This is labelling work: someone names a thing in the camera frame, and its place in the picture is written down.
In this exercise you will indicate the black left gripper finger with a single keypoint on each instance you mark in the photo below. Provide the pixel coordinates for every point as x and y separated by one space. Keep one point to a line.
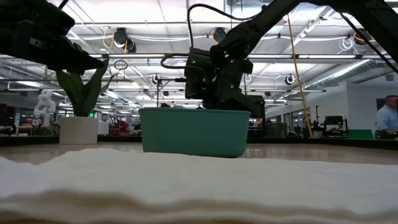
81 62

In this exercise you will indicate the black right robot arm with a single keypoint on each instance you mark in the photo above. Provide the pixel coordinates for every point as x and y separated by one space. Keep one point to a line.
264 18

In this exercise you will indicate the teal plastic tupperware container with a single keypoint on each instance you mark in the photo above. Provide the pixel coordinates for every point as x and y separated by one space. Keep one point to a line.
192 133

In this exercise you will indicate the green leafy plant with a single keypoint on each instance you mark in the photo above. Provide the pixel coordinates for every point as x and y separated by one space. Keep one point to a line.
82 99

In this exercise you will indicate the white robot figure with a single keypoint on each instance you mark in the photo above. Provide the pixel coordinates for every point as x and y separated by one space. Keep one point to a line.
45 107

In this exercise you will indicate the white plant pot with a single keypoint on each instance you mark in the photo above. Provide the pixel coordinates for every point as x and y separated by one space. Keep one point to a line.
77 130

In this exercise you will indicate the white folded cloth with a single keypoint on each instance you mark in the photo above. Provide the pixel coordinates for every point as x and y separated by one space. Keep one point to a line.
199 186

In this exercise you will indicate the black workstation monitor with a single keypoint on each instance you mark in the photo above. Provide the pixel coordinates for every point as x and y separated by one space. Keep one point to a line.
334 120

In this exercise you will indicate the person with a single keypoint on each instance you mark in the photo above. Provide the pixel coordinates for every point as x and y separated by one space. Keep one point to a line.
387 119

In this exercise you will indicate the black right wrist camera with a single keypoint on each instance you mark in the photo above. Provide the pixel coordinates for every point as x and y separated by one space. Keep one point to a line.
199 77

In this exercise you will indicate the black rig frame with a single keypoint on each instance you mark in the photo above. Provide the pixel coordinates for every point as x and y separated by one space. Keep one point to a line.
168 80

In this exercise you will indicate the black metal table frame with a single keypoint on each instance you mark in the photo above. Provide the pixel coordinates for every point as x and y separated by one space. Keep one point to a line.
342 143

